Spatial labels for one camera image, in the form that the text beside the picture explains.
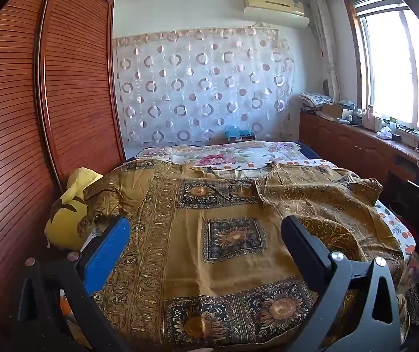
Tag navy blue blanket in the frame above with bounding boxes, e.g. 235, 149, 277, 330
299, 142, 320, 160

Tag stack of folded cloths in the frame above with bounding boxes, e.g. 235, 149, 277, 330
299, 92, 335, 112

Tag wooden cabinet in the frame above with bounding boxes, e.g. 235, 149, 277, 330
299, 112, 419, 206

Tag orange fruit print bed sheet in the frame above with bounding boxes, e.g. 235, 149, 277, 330
59, 158, 417, 316

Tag yellow plush toy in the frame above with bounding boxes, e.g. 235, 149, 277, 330
45, 167, 104, 252

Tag window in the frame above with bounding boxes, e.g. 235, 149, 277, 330
343, 0, 419, 143

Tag floral blanket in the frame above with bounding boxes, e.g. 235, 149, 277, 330
136, 140, 305, 171

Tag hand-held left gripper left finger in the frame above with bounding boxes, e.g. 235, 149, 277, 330
17, 216, 133, 352

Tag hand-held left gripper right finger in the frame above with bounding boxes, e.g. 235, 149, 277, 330
281, 216, 402, 352

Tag wall air conditioner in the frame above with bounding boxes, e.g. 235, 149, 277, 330
243, 0, 311, 29

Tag brown sunflower print garment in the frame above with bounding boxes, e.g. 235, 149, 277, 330
79, 161, 410, 352

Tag white window drape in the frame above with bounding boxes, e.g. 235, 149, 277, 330
310, 0, 342, 98

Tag cardboard box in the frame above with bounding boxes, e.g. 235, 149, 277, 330
321, 103, 353, 120

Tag blue plastic toy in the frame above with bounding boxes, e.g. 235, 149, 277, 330
225, 125, 256, 143

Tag sheer circle pattern curtain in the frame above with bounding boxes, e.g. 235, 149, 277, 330
112, 26, 294, 145

